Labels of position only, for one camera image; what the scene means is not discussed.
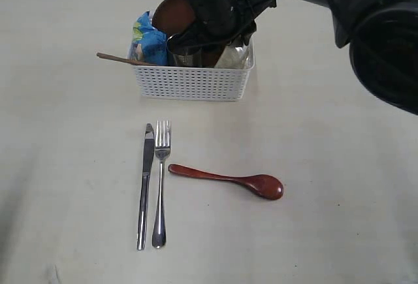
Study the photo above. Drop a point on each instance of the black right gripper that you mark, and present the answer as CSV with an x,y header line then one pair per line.
x,y
221,22

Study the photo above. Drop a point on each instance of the silver fork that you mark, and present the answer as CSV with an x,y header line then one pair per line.
x,y
162,152

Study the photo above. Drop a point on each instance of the silver table knife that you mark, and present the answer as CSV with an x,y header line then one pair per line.
x,y
148,156

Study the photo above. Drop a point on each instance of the reddish brown wooden spoon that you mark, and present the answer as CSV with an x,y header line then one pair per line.
x,y
263,185

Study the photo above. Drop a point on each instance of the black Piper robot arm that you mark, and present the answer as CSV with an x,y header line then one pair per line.
x,y
381,36

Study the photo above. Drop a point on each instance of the clear glass bowl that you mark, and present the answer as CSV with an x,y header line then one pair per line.
x,y
236,55

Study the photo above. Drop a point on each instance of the brown round wooden plate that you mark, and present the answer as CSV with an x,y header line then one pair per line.
x,y
174,16

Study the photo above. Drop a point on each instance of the stainless steel cup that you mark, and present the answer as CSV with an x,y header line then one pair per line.
x,y
182,57

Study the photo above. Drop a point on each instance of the blue snack packet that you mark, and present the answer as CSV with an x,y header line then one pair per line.
x,y
148,44

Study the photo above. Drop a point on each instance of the white perforated plastic basket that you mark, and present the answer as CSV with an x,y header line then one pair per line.
x,y
194,84

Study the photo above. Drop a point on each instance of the wooden chopstick upper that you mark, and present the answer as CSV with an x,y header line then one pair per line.
x,y
124,60

